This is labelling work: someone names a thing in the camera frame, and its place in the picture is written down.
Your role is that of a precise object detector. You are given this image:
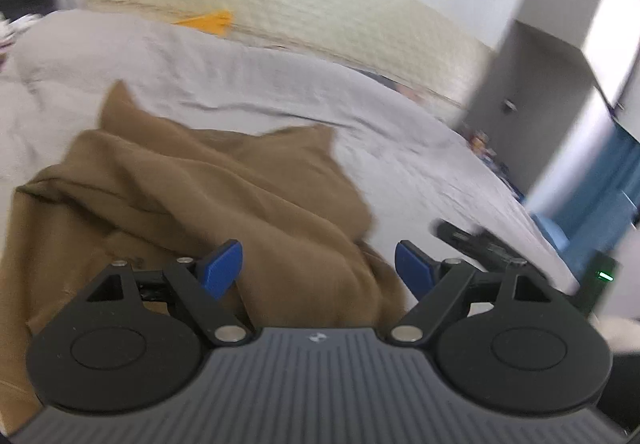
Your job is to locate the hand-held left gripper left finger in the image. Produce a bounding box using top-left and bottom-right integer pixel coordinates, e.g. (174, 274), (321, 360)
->
(75, 239), (252, 345)

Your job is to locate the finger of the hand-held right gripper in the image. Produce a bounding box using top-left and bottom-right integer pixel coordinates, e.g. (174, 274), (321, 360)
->
(431, 219), (525, 271)

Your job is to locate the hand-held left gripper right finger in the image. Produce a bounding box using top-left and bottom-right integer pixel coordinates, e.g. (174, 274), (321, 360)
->
(392, 240), (557, 345)

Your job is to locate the brown garment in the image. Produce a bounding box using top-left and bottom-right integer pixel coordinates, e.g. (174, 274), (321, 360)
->
(0, 79), (408, 425)

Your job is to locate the blue curtain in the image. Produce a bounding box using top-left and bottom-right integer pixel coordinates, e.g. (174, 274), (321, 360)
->
(530, 119), (640, 255)

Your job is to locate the small bedside clutter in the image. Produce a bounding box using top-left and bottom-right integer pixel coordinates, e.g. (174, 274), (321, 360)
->
(462, 127), (526, 200)

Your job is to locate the grey wardrobe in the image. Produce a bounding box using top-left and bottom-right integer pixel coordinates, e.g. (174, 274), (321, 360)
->
(457, 0), (640, 205)

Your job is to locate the bed with grey sheet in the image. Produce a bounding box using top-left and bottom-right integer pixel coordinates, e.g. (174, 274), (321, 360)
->
(0, 8), (581, 297)

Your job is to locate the orange cloth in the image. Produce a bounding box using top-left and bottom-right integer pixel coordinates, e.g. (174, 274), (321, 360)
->
(171, 9), (234, 38)

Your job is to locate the white crumpled cloth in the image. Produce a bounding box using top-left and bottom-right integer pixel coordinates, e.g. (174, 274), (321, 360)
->
(0, 14), (38, 58)

